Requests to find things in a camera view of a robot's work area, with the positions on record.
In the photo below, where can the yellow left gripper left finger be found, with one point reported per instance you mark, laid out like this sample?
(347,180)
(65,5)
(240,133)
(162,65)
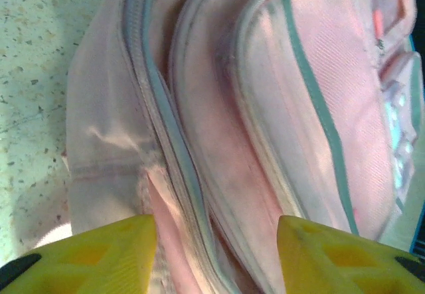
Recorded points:
(99,261)

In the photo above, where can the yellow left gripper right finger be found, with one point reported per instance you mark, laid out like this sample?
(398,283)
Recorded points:
(332,264)

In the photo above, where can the pink student backpack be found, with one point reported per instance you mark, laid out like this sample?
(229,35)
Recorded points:
(265,108)

